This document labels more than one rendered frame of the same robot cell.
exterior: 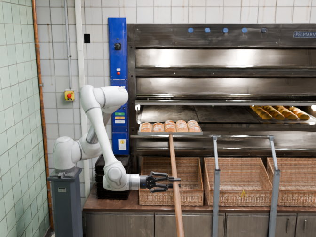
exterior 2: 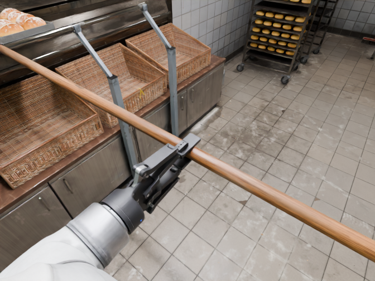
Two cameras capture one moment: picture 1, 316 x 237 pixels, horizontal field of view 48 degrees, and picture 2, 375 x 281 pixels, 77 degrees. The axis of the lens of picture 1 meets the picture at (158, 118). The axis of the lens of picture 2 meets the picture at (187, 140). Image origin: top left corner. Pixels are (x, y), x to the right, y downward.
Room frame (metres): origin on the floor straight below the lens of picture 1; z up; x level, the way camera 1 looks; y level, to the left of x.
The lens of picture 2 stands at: (1.71, 0.19, 1.56)
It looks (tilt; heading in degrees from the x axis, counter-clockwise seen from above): 44 degrees down; 307
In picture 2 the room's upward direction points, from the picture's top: straight up
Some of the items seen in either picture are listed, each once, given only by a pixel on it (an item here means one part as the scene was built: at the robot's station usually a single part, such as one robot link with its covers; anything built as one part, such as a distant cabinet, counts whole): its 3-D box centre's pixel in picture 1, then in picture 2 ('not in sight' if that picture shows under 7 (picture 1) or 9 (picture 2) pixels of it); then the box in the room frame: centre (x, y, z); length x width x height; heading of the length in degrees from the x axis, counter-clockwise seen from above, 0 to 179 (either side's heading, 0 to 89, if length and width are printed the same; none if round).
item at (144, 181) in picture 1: (147, 182); (134, 200); (1.92, 0.06, 1.19); 0.09 x 0.07 x 0.08; 90
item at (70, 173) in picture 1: (64, 170); not in sight; (2.50, 0.70, 1.03); 0.22 x 0.18 x 0.06; 177
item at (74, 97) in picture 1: (70, 94); not in sight; (3.27, 0.81, 1.46); 0.10 x 0.07 x 0.10; 89
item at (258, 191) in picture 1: (236, 180); (115, 81); (3.02, -0.71, 0.72); 0.56 x 0.49 x 0.28; 89
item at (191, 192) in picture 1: (170, 179); (33, 122); (3.03, -0.12, 0.72); 0.56 x 0.49 x 0.28; 88
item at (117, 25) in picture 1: (129, 111); not in sight; (4.23, 0.34, 1.07); 1.93 x 0.16 x 2.15; 179
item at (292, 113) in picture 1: (278, 110); not in sight; (3.72, -1.28, 1.21); 0.61 x 0.48 x 0.06; 179
